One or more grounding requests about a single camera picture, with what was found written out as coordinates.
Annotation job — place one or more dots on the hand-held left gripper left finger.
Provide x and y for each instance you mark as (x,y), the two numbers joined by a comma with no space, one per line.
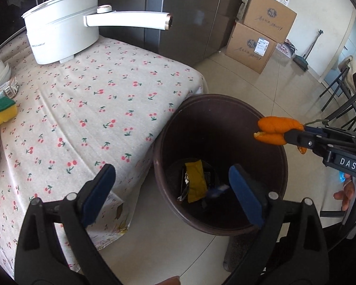
(98,193)

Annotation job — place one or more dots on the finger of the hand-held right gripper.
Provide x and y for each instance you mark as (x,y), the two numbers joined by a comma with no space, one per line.
(316,130)
(305,141)

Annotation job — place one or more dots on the small white printed box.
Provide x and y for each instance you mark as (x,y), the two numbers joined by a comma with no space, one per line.
(286,50)

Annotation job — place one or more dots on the yellow wrapper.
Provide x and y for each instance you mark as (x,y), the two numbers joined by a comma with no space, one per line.
(195,181)

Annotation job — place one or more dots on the large brown cardboard box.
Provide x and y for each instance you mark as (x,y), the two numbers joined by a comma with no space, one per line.
(249,52)

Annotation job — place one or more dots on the white electric pot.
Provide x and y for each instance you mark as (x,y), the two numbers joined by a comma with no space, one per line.
(56,35)

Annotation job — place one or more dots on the black metal chair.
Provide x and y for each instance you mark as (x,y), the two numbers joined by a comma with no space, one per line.
(341,95)

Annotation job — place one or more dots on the grey refrigerator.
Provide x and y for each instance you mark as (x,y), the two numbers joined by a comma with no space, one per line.
(181,12)

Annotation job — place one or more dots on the blue white wrapper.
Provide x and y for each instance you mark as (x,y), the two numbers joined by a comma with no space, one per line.
(219,190)

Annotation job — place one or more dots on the black packet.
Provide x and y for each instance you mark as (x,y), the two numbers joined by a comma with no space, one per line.
(210,175)

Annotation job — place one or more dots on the yellow green sponge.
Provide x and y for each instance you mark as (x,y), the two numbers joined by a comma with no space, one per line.
(3,109)

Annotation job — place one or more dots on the broom with dustpan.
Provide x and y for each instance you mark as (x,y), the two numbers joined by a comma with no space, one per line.
(302,61)

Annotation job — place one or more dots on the orange peel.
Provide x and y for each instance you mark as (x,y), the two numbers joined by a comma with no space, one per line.
(274,129)

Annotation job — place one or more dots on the cherry print tablecloth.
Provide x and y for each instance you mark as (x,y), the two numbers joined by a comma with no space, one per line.
(77,109)

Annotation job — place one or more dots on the person's right hand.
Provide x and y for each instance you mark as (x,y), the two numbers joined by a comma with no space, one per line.
(346,197)

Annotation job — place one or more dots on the small brown cardboard box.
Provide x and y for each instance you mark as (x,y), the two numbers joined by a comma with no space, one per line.
(268,14)

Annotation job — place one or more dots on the dark brown trash bin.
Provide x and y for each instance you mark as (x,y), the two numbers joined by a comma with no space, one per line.
(225,118)

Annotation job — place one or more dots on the beige cloth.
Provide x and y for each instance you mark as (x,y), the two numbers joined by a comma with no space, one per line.
(350,71)

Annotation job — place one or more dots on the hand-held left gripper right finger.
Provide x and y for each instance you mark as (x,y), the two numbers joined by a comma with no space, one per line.
(245,197)

